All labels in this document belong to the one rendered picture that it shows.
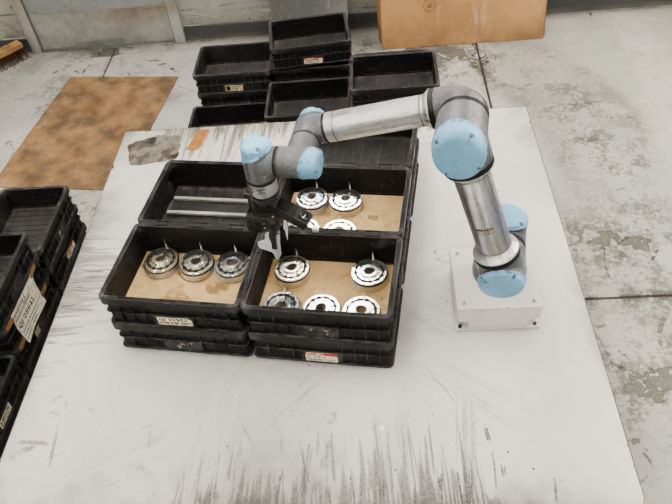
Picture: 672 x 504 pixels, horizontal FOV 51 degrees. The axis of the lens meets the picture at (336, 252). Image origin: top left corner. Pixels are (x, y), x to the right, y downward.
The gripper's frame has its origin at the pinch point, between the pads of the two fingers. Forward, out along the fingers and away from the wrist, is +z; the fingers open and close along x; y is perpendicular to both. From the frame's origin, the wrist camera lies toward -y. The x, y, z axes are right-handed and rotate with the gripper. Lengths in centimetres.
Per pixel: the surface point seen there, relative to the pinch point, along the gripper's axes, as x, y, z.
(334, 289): -0.1, -13.1, 14.4
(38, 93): -196, 241, 98
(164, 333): 20.2, 31.8, 19.6
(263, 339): 18.6, 2.2, 17.2
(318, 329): 16.5, -13.4, 11.6
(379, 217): -31.1, -19.4, 14.4
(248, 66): -182, 86, 60
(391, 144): -68, -16, 14
